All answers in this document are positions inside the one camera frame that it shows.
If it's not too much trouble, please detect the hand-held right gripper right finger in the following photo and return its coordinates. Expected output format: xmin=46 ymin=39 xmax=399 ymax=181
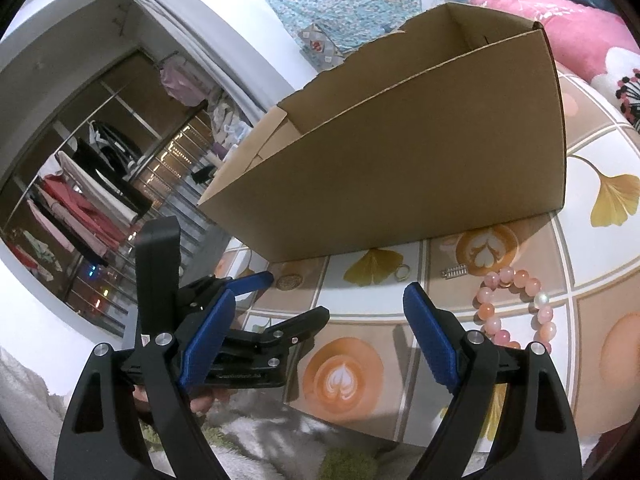
xmin=402 ymin=281 xmax=583 ymax=480

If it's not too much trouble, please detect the pink bead bracelet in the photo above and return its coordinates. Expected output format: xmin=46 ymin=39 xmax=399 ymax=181
xmin=474 ymin=266 xmax=557 ymax=356

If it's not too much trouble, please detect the white curtain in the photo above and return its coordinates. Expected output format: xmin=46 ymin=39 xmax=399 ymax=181
xmin=125 ymin=0 xmax=266 ymax=126

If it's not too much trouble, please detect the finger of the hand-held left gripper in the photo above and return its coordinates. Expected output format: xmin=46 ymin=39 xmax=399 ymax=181
xmin=220 ymin=306 xmax=331 ymax=358
xmin=175 ymin=271 xmax=275 ymax=312

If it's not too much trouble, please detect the grey heart-print hanging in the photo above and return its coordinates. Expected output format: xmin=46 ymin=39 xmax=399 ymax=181
xmin=297 ymin=22 xmax=346 ymax=68

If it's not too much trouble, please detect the pink floral blanket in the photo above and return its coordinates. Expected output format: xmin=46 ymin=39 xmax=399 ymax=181
xmin=467 ymin=0 xmax=640 ymax=133

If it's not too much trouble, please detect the brown cardboard box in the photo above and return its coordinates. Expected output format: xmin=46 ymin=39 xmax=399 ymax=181
xmin=196 ymin=2 xmax=567 ymax=263

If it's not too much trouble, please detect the row of hanging clothes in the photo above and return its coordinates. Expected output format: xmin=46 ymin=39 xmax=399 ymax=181
xmin=5 ymin=120 xmax=156 ymax=281

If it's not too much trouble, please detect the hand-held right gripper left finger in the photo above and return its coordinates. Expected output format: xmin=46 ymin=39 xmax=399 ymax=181
xmin=54 ymin=287 xmax=236 ymax=480

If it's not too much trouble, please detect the person's left hand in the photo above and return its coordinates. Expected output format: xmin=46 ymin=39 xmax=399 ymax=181
xmin=132 ymin=382 xmax=236 ymax=416

